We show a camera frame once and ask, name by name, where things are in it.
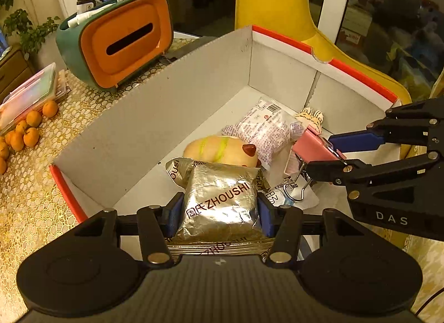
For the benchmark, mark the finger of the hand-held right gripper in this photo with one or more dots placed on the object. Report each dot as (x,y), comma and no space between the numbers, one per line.
(357,142)
(374,173)

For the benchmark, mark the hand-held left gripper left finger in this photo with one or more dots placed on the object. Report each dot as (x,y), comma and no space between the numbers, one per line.
(175,212)

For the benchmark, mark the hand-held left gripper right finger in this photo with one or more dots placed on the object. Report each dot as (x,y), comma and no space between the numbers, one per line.
(265,212)

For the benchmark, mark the silver foil snack packet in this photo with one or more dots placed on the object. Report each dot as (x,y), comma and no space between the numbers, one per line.
(218,212)

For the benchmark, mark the blue white snack packet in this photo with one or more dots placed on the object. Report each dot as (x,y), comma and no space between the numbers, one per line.
(308,198)

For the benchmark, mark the pink candy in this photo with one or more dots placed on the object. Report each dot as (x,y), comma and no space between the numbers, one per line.
(312,147)

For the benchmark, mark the plush rabbit toy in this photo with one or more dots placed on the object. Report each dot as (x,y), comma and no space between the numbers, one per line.
(308,118)

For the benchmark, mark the yellow squishy toy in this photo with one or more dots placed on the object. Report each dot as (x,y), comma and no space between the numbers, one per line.
(208,149)

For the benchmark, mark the pink white printed plastic packet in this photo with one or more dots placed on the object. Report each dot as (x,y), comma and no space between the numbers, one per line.
(260,128)

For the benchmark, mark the red cardboard box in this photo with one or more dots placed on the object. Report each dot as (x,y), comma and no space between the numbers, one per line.
(138,135)

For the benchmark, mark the gold lace covered desktop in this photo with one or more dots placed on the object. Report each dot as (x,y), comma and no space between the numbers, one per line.
(34,187)

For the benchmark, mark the row of small tangerines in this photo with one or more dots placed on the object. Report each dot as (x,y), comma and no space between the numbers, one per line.
(29,135)

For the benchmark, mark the green orange tissue box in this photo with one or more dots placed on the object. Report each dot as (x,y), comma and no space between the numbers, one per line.
(125,48)

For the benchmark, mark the pastel plastic pencil case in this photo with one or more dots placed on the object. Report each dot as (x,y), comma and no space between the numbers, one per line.
(27,97)

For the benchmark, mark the wooden media cabinet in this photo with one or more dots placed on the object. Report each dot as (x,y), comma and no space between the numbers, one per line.
(14,73)

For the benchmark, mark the tall green houseplant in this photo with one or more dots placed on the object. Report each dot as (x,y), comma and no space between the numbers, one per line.
(27,31)

